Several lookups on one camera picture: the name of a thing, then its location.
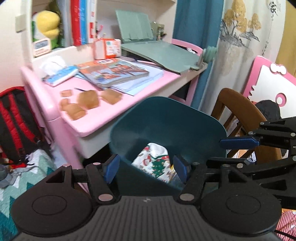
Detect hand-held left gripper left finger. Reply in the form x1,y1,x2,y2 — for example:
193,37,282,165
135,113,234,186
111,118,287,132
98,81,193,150
45,154,121,205

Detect green tilting desk board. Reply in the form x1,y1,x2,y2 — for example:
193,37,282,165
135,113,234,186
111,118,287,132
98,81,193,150
121,40,205,75

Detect black cloth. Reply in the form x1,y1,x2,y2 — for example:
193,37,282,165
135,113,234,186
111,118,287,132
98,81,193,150
255,100,281,121

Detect red black backpack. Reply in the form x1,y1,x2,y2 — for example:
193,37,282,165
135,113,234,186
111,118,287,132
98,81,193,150
0,86,50,168

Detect white yellow printed curtain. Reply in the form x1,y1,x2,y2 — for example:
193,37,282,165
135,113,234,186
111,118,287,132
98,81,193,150
201,0,296,116

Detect small toy figure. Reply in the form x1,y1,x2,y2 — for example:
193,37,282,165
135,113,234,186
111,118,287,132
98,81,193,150
151,21,167,41

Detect teal cream zigzag quilt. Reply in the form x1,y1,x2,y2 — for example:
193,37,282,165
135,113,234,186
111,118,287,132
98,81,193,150
0,148,90,234

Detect white timer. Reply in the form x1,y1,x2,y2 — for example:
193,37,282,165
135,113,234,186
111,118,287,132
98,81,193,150
32,38,52,58

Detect pink white board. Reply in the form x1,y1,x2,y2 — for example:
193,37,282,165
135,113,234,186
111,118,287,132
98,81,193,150
243,56,296,121

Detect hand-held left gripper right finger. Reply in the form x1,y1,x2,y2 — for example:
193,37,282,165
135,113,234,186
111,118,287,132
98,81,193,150
173,155,250,205

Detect row of books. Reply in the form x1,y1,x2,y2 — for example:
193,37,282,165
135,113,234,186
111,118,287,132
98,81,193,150
55,0,97,47

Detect teal bin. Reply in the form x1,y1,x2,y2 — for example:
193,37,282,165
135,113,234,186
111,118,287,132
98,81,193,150
109,96,228,197

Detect blue white tissue pack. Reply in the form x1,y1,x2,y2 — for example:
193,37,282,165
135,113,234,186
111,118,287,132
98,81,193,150
42,65,79,87

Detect wooden chair black seat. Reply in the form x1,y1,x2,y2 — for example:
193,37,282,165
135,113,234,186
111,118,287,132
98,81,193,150
210,88,282,163

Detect yellow plush toy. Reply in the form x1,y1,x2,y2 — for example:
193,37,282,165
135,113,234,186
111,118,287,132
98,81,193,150
32,10,61,50

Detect red striped cloth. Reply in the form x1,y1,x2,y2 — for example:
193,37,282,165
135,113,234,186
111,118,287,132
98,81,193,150
275,210,296,241

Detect white shelf unit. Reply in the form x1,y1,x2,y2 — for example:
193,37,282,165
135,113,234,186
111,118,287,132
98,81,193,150
14,0,178,58

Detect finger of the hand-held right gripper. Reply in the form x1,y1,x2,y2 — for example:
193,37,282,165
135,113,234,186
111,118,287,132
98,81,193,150
206,156,296,183
219,116,296,150

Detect orange white box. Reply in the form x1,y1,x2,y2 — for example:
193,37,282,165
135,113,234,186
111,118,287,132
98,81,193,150
93,38,122,59

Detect beige wall outlet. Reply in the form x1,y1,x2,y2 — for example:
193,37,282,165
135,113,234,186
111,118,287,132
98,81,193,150
15,14,27,33

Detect pink desk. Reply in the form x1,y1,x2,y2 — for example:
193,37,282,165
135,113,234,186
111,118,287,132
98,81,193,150
20,39,207,163

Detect light blue booklet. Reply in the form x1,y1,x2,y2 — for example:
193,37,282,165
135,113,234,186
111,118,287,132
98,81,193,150
111,62,164,96

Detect green clamp knob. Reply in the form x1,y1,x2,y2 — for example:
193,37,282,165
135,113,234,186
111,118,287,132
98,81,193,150
191,46,216,70

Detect white festive printed packet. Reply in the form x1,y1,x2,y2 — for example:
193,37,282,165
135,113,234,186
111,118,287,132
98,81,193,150
131,142,175,183

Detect white tissue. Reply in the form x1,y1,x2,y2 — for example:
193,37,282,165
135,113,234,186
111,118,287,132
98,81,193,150
39,56,67,75

